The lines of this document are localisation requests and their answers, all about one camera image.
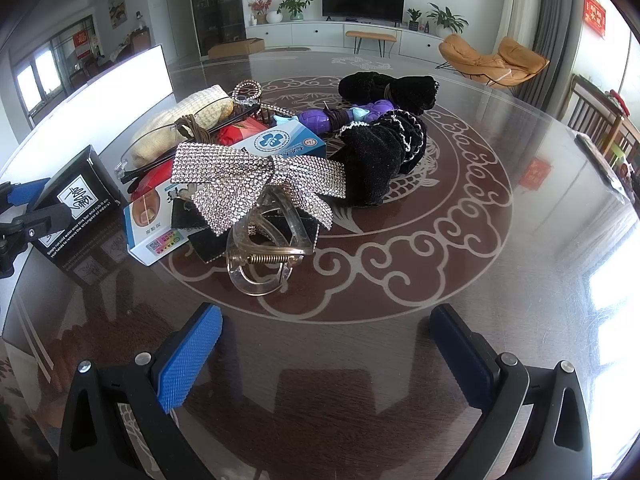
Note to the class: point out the bushy green potted plant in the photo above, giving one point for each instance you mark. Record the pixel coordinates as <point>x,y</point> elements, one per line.
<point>295,6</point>

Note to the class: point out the black scrunchie white trim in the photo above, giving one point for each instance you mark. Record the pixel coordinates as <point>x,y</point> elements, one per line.
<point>370,160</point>

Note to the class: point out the small potted plant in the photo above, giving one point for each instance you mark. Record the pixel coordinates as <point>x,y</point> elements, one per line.
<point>414,19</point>

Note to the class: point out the medicine box with foot photo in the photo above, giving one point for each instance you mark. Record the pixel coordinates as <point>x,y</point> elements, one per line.
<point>147,230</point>

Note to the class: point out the cardboard box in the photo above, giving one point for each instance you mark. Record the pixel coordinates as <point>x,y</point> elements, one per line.
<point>235,49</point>

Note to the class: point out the grey curtain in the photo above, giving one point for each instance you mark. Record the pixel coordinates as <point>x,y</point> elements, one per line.
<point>555,25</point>

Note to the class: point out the clear claw hair clip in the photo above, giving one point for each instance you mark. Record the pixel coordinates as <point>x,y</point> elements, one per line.
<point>260,255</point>

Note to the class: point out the purple plastic toy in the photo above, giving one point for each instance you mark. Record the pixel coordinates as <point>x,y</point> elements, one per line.
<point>312,121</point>

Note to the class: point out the black velvet bow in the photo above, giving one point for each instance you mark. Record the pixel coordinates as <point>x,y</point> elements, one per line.
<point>400,91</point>

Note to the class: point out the dark display cabinet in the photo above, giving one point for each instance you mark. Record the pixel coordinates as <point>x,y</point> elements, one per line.
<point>215,5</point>

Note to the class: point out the white TV cabinet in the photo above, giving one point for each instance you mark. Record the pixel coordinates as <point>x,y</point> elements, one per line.
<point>300,34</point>

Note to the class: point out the window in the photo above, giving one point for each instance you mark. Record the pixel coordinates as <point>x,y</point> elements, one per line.
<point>40,77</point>

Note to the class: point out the black box white label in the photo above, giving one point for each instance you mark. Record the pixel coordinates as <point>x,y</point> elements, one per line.
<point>85,195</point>

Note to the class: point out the orange lounge chair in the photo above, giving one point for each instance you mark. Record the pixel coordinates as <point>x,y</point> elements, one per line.
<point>465,55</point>

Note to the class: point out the blue white medicine box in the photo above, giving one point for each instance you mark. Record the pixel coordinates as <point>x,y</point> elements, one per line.
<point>290,141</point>

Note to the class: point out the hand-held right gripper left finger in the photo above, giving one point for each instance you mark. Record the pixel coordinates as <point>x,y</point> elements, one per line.
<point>192,360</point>

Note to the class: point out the rhinestone bow hair clip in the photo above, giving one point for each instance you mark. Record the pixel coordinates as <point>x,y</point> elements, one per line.
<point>225,170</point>

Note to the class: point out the wooden chair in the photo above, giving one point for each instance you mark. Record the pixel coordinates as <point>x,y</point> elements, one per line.
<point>595,110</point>

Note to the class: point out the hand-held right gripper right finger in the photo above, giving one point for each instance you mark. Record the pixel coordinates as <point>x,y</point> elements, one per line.
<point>457,360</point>

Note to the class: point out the gold pearl hair claw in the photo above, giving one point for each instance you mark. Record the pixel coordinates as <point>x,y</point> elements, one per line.
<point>248,91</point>

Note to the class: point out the patterned glass desktop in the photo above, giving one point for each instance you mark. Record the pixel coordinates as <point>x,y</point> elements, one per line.
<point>450,270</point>

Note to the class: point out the clear frame eyeglasses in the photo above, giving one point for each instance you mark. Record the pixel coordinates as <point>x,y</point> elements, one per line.
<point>150,132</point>

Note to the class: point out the red wall decoration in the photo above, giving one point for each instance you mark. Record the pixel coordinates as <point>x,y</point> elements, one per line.
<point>595,14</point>

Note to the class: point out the cream knitted hat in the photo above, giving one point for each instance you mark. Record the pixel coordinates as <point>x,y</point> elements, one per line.
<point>165,120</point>

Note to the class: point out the large leafy potted plant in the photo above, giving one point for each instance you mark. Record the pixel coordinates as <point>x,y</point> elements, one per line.
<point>447,19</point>

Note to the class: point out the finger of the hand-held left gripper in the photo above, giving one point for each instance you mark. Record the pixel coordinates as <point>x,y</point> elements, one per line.
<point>25,192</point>
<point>45,217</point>

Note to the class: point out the red flower vase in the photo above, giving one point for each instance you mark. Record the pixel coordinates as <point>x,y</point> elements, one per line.
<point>261,10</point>

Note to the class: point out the wall painting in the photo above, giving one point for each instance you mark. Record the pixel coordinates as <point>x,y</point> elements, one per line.
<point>117,8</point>

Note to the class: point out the red packet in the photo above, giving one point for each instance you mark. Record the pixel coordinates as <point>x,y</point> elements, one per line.
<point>235,133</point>

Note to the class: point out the wooden bench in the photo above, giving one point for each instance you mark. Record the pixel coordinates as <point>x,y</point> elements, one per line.
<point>370,36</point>

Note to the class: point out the wooden side cabinet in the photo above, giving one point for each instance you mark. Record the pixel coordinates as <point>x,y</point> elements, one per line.
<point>141,37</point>

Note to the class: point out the white standing air conditioner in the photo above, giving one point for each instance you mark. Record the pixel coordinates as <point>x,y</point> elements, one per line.
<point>520,5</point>

